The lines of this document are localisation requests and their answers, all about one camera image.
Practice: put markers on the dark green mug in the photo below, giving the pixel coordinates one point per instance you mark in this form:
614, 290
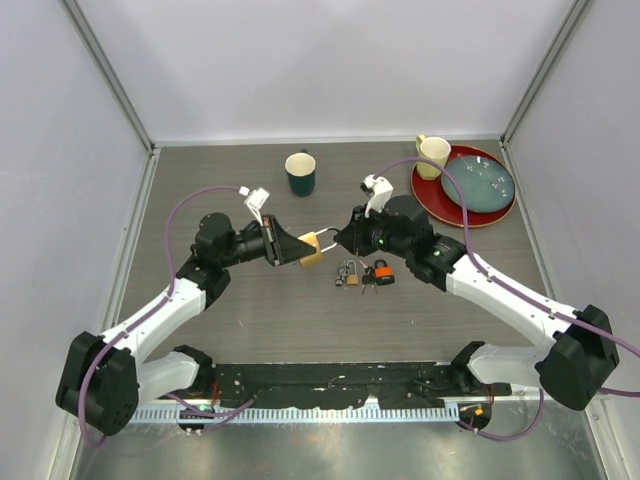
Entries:
300, 168

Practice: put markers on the orange black padlock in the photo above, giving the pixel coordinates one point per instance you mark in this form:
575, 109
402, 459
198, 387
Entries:
383, 273

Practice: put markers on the black-headed keys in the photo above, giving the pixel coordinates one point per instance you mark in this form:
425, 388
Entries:
368, 278

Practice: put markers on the yellow mug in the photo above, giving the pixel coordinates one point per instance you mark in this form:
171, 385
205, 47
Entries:
434, 149

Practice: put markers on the red round tray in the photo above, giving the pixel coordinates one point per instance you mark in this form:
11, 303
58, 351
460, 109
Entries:
440, 198

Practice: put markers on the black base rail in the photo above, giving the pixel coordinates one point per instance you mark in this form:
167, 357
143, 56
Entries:
338, 386

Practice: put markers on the large brass padlock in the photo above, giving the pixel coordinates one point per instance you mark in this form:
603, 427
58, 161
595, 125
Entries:
312, 238

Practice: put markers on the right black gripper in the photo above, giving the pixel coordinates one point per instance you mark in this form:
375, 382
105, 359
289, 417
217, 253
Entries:
355, 237

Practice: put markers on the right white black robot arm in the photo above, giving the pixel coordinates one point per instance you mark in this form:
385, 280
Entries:
571, 354

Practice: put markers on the keys with panda keychain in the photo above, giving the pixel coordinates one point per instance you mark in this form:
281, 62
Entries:
341, 274

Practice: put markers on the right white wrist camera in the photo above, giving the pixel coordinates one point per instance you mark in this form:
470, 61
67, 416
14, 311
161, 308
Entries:
378, 190

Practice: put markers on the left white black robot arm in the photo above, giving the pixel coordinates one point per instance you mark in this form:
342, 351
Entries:
107, 376

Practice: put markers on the small brass long-shackle padlock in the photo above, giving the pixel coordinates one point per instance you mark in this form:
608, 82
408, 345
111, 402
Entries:
352, 277

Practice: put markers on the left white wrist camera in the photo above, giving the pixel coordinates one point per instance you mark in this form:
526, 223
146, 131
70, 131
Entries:
254, 200

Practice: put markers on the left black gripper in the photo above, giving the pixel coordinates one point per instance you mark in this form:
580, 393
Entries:
280, 247

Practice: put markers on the white slotted cable duct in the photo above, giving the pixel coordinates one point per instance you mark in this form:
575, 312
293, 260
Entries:
370, 413

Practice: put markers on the blue ceramic plate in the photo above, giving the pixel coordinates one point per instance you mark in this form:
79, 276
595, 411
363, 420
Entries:
486, 184

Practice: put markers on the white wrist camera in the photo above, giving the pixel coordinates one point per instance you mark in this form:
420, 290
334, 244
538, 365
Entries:
378, 190
254, 200

